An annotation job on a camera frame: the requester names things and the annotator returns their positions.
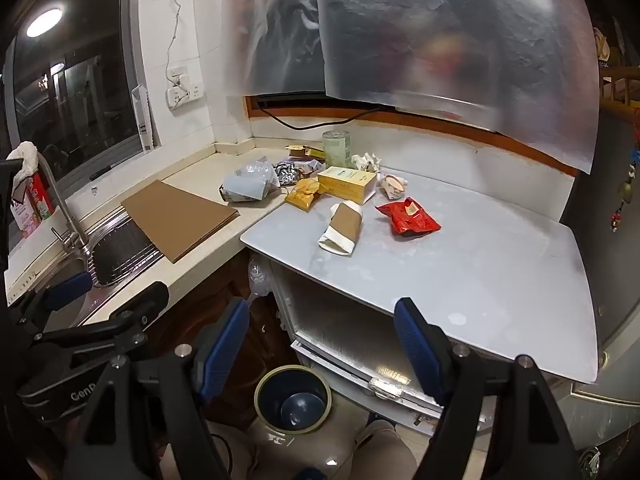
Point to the red pink carton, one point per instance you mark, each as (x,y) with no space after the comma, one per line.
(35,205)

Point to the grey plastic bag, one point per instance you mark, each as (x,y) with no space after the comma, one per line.
(245,185)

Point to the yellow cardboard box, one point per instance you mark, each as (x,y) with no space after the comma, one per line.
(347,185)

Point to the silver foil wrapper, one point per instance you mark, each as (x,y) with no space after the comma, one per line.
(289,170)

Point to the purple white packet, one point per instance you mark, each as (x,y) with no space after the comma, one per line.
(312,165)

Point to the small brown yellow box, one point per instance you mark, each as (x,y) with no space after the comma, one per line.
(296,150)

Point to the clear plastic bag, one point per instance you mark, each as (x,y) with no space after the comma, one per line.
(257,272)

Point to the white cabinet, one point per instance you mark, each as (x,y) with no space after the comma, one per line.
(345,325)

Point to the green translucent jar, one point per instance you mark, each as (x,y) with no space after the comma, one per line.
(336,152)

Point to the white plastic package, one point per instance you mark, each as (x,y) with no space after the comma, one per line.
(144,117)

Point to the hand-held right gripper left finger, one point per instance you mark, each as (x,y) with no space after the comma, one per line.
(224,352)

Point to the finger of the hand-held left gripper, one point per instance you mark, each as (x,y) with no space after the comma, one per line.
(70,290)
(142,307)

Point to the wooden rack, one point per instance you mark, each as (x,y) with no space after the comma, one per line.
(622,90)

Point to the crumpled white tissue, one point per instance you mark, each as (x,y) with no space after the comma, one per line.
(367,161)

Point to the white wall socket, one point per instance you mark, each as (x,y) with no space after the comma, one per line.
(184,89)

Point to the orange wooden frame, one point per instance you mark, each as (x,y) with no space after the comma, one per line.
(450,130)

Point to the steel faucet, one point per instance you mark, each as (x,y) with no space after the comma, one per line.
(67,215)

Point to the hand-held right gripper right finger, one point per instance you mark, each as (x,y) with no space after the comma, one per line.
(416,350)

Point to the round grey waste bin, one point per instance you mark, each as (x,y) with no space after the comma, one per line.
(292,400)

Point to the window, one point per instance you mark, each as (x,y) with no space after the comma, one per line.
(80,95)

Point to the brown cardboard sheet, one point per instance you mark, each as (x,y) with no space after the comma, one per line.
(180,215)

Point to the dark wooden base cabinet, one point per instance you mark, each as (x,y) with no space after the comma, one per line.
(210,285)

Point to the translucent plastic sheet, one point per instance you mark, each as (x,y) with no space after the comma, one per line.
(450,35)

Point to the crushed paper cup brown sleeve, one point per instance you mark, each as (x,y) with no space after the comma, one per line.
(342,227)

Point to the red snack packet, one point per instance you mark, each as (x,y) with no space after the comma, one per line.
(410,217)

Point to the steel sink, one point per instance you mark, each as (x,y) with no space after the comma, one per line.
(107,267)

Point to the yellow snack packet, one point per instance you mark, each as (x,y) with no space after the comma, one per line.
(304,194)

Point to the white cloth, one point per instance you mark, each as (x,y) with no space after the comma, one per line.
(25,155)

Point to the grey refrigerator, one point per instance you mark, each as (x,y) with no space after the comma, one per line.
(605,270)

